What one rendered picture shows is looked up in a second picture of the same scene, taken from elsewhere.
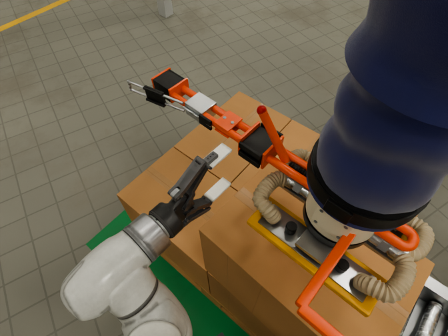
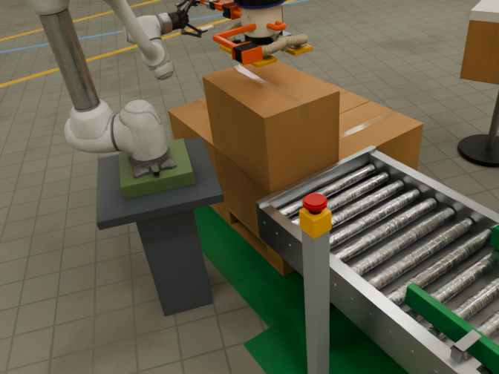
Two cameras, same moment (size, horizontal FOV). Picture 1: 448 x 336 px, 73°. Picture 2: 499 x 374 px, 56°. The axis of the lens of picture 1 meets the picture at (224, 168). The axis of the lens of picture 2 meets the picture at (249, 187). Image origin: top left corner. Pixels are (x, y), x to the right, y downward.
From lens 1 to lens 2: 190 cm
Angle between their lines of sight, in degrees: 24
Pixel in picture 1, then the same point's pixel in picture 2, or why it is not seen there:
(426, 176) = not seen: outside the picture
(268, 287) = (229, 92)
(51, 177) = not seen: hidden behind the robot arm
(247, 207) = (236, 70)
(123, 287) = (146, 26)
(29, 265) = (90, 185)
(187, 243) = (206, 133)
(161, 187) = (200, 108)
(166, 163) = not seen: hidden behind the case
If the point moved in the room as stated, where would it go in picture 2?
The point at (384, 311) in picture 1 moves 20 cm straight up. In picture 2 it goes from (291, 101) to (289, 56)
